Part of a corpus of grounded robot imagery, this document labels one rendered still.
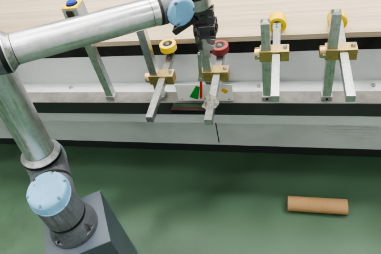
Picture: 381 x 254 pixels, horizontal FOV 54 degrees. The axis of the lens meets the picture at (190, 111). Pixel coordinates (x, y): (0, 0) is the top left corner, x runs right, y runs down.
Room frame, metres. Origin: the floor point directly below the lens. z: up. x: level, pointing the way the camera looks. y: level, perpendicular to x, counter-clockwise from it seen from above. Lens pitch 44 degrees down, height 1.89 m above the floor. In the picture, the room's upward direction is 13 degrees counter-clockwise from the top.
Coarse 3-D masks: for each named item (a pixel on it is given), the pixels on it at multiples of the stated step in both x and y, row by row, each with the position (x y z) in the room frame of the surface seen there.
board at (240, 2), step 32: (0, 0) 2.43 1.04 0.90; (32, 0) 2.32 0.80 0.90; (64, 0) 2.21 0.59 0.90; (96, 0) 2.11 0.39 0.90; (128, 0) 2.01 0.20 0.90; (224, 0) 1.76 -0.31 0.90; (256, 0) 1.69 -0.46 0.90; (288, 0) 1.62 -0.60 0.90; (320, 0) 1.55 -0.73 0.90; (352, 0) 1.49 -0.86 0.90; (160, 32) 1.60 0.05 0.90; (192, 32) 1.54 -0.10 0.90; (224, 32) 1.47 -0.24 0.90; (256, 32) 1.41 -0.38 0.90; (288, 32) 1.36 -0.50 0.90; (320, 32) 1.30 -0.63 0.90; (352, 32) 1.25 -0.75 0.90
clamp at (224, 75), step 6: (216, 66) 1.28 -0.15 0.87; (222, 66) 1.27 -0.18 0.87; (228, 66) 1.26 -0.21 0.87; (204, 72) 1.26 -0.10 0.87; (210, 72) 1.25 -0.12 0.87; (216, 72) 1.24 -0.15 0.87; (222, 72) 1.23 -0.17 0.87; (228, 72) 1.24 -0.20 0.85; (204, 78) 1.26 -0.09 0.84; (210, 78) 1.25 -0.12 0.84; (222, 78) 1.23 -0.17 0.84; (228, 78) 1.23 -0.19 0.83
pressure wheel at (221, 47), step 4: (220, 40) 1.41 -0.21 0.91; (224, 40) 1.40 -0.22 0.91; (216, 44) 1.39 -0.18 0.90; (220, 44) 1.37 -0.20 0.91; (224, 44) 1.38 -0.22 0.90; (216, 48) 1.36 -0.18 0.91; (220, 48) 1.35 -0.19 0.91; (224, 48) 1.35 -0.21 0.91; (228, 48) 1.37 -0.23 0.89; (212, 52) 1.37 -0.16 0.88; (216, 52) 1.35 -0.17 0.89; (220, 52) 1.34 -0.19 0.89; (224, 52) 1.34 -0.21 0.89
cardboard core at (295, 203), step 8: (288, 200) 1.02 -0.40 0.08; (296, 200) 1.01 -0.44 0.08; (304, 200) 1.00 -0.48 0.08; (312, 200) 0.99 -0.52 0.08; (320, 200) 0.98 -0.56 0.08; (328, 200) 0.97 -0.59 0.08; (336, 200) 0.96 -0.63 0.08; (344, 200) 0.95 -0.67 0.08; (288, 208) 0.99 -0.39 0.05; (296, 208) 0.98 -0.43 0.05; (304, 208) 0.97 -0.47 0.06; (312, 208) 0.96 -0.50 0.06; (320, 208) 0.94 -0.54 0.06; (328, 208) 0.93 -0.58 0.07; (336, 208) 0.92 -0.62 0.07; (344, 208) 0.91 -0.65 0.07
